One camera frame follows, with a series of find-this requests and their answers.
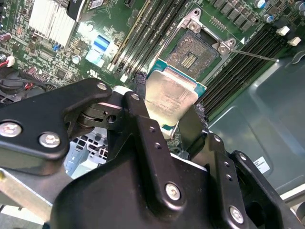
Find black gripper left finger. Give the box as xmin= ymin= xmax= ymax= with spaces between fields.
xmin=0 ymin=71 xmax=187 ymax=217

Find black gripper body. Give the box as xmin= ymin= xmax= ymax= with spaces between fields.
xmin=50 ymin=133 xmax=231 ymax=229

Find silver CPU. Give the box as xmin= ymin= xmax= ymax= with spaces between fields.
xmin=145 ymin=58 xmax=207 ymax=131

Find metal locking lever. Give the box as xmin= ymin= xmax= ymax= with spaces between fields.
xmin=227 ymin=47 xmax=281 ymax=63

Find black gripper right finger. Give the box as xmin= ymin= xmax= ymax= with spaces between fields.
xmin=178 ymin=104 xmax=305 ymax=229

